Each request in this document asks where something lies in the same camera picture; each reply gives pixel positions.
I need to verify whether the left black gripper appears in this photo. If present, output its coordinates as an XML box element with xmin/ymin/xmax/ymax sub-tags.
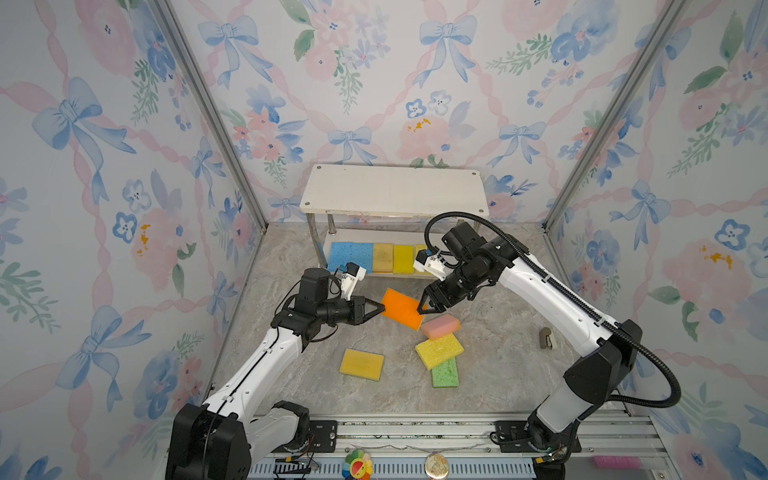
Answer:
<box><xmin>317</xmin><ymin>296</ymin><xmax>383</xmax><ymax>327</ymax></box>

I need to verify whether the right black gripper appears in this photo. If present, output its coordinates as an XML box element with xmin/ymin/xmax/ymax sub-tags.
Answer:
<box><xmin>414</xmin><ymin>264</ymin><xmax>484</xmax><ymax>317</ymax></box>

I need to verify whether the orange sponge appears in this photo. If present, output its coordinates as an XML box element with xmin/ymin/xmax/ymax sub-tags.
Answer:
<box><xmin>381</xmin><ymin>289</ymin><xmax>424</xmax><ymax>331</ymax></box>

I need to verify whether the bright yellow scouring sponge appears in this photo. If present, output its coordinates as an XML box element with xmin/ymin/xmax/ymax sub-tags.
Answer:
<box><xmin>393</xmin><ymin>245</ymin><xmax>415</xmax><ymax>275</ymax></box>

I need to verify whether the blue sponge front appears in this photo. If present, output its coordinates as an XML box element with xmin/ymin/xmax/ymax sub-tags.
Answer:
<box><xmin>350</xmin><ymin>243</ymin><xmax>374</xmax><ymax>272</ymax></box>

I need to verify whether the blue sponge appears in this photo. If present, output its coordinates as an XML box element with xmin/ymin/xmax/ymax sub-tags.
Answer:
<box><xmin>350</xmin><ymin>243</ymin><xmax>374</xmax><ymax>272</ymax></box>
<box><xmin>328</xmin><ymin>242</ymin><xmax>354</xmax><ymax>272</ymax></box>

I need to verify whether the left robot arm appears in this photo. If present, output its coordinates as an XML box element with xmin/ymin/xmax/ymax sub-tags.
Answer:
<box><xmin>165</xmin><ymin>263</ymin><xmax>385</xmax><ymax>479</ymax></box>

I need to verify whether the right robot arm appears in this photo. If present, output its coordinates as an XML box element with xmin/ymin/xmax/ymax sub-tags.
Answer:
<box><xmin>414</xmin><ymin>234</ymin><xmax>641</xmax><ymax>452</ymax></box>

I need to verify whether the white two-tier metal shelf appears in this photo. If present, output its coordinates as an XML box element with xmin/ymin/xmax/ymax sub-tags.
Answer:
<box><xmin>300</xmin><ymin>164</ymin><xmax>490</xmax><ymax>267</ymax></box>

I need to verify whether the pink sponge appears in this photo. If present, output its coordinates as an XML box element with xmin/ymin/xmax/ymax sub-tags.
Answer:
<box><xmin>420</xmin><ymin>314</ymin><xmax>461</xmax><ymax>340</ymax></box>

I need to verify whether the light yellow cellulose sponge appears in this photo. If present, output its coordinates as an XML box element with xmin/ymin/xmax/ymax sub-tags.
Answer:
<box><xmin>415</xmin><ymin>333</ymin><xmax>464</xmax><ymax>371</ymax></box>

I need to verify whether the green sponge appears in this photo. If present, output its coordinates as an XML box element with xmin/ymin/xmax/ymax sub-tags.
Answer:
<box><xmin>431</xmin><ymin>358</ymin><xmax>460</xmax><ymax>388</ymax></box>

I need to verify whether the small grey stapler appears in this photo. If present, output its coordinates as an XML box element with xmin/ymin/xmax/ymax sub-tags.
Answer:
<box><xmin>539</xmin><ymin>327</ymin><xmax>556</xmax><ymax>350</ymax></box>

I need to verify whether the round gold badge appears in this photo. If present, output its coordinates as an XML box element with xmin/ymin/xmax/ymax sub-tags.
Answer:
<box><xmin>424</xmin><ymin>453</ymin><xmax>450</xmax><ymax>480</ymax></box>

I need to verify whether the colourful flower toy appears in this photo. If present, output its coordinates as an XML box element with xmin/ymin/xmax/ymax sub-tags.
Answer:
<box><xmin>341</xmin><ymin>450</ymin><xmax>374</xmax><ymax>480</ymax></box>

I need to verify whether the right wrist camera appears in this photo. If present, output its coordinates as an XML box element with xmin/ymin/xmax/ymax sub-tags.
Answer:
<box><xmin>420</xmin><ymin>253</ymin><xmax>454</xmax><ymax>281</ymax></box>

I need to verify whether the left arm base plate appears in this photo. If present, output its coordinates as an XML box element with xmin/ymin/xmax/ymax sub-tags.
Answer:
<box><xmin>275</xmin><ymin>420</ymin><xmax>339</xmax><ymax>455</ymax></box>

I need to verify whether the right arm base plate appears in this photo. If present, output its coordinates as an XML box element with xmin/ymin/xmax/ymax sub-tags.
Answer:
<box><xmin>489</xmin><ymin>420</ymin><xmax>582</xmax><ymax>456</ymax></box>

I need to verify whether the aluminium front rail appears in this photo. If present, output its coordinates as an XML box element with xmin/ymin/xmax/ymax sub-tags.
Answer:
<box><xmin>244</xmin><ymin>411</ymin><xmax>681</xmax><ymax>479</ymax></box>

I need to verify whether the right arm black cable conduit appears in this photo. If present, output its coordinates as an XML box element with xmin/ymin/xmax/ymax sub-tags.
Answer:
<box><xmin>423</xmin><ymin>211</ymin><xmax>683</xmax><ymax>410</ymax></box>

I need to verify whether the left aluminium frame post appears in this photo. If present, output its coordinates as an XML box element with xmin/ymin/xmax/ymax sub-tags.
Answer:
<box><xmin>148</xmin><ymin>0</ymin><xmax>267</xmax><ymax>234</ymax></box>

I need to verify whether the aluminium frame post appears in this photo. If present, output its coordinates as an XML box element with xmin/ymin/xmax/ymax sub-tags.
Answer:
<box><xmin>541</xmin><ymin>0</ymin><xmax>688</xmax><ymax>234</ymax></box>
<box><xmin>148</xmin><ymin>0</ymin><xmax>267</xmax><ymax>234</ymax></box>

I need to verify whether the right aluminium frame post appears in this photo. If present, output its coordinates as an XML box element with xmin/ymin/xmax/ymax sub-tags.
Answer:
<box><xmin>541</xmin><ymin>0</ymin><xmax>688</xmax><ymax>234</ymax></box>

